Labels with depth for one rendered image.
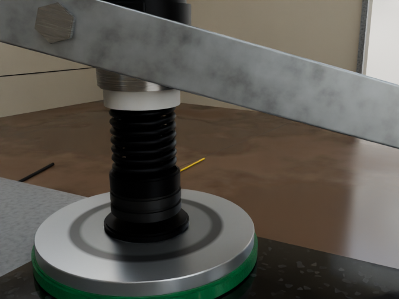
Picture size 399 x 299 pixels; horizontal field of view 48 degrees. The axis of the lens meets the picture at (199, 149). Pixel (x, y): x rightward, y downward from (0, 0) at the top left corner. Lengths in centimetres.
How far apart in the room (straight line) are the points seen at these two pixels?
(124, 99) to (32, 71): 582
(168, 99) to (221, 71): 6
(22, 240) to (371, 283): 35
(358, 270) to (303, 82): 19
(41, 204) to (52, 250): 19
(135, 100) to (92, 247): 14
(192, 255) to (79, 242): 11
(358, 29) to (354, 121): 492
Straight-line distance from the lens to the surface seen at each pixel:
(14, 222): 56
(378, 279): 44
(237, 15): 591
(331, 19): 539
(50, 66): 636
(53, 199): 62
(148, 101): 38
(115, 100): 39
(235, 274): 40
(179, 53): 35
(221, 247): 41
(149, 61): 35
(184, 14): 39
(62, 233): 45
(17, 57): 608
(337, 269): 44
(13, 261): 48
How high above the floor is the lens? 104
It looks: 15 degrees down
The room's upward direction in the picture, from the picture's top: straight up
